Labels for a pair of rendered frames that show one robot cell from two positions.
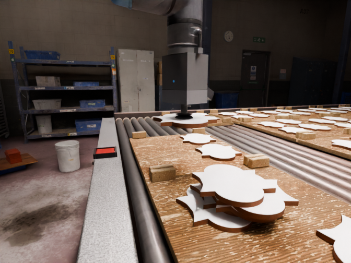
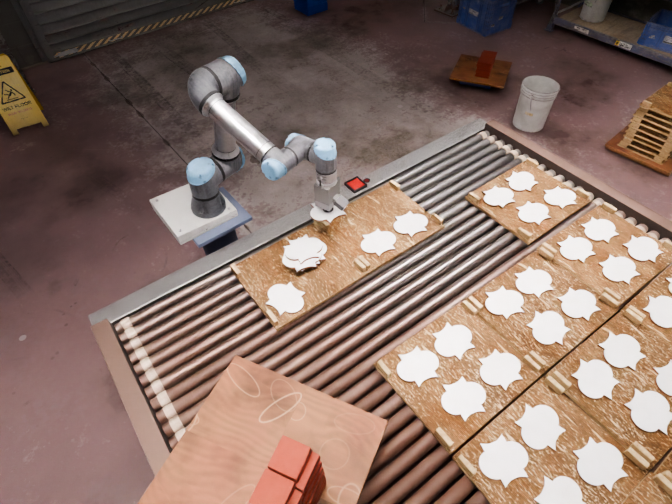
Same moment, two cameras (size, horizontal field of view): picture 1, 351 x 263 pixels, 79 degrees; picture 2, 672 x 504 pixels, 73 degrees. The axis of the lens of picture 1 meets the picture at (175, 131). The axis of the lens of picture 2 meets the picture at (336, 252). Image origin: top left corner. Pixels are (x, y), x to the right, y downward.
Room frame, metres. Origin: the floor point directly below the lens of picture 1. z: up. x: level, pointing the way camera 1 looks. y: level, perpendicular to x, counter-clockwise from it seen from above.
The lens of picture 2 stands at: (0.13, -1.25, 2.30)
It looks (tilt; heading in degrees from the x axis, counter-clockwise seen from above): 49 degrees down; 73
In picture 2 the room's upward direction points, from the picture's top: 2 degrees counter-clockwise
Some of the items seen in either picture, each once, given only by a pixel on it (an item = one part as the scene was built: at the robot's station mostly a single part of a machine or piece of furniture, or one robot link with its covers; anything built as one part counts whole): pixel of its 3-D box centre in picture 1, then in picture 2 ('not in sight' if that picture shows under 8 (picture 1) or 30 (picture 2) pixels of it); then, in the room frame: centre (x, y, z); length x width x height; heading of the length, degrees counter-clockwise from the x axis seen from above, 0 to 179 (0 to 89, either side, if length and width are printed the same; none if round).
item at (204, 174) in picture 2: not in sight; (203, 176); (0.06, 0.34, 1.08); 0.13 x 0.12 x 0.14; 36
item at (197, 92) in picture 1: (192, 76); (332, 192); (0.50, -0.04, 1.17); 0.12 x 0.09 x 0.16; 131
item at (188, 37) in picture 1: (185, 38); (326, 174); (0.49, -0.02, 1.25); 0.08 x 0.08 x 0.05
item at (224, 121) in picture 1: (192, 117); (527, 196); (1.37, -0.11, 0.94); 0.41 x 0.35 x 0.04; 17
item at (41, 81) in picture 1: (48, 81); not in sight; (4.53, 2.63, 1.20); 0.36 x 0.28 x 0.22; 97
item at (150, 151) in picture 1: (185, 150); (380, 224); (0.71, -0.03, 0.93); 0.41 x 0.35 x 0.02; 17
